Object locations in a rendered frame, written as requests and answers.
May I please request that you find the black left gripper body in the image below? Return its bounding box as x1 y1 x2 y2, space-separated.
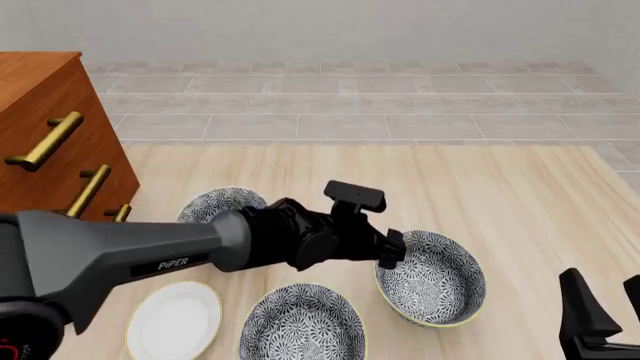
374 227 408 271

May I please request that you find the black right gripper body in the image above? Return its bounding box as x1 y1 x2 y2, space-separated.
558 332 640 360

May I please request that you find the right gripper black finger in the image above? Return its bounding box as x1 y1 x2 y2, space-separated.
621 273 640 321
557 267 624 342

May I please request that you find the black white patterned bowl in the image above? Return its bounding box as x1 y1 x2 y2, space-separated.
237 282 368 360
373 228 488 329
175 186 269 225

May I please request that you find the wooden cabinet drawer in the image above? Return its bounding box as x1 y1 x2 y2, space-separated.
29 125 134 222
0 57 116 213
94 170 142 223

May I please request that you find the wooden cabinet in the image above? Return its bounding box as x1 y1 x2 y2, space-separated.
0 51 142 223

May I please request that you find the white plate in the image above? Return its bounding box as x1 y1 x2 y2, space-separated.
125 280 224 360

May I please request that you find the brass drawer handle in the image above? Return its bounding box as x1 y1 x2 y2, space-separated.
65 163 113 219
103 203 134 224
4 111 85 174

